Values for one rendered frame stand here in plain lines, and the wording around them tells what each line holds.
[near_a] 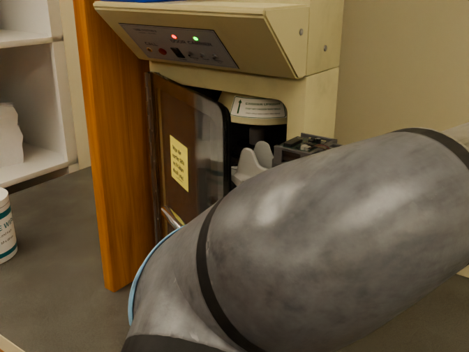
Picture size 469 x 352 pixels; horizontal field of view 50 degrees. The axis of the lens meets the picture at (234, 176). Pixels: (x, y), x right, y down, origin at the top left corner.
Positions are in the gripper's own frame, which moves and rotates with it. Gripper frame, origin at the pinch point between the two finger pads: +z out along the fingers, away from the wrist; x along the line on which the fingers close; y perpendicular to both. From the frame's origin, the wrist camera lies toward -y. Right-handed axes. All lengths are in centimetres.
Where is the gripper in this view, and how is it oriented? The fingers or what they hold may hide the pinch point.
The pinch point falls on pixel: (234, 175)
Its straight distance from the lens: 72.1
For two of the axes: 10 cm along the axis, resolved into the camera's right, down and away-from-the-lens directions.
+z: -8.1, -2.2, 5.5
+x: -5.9, 3.0, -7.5
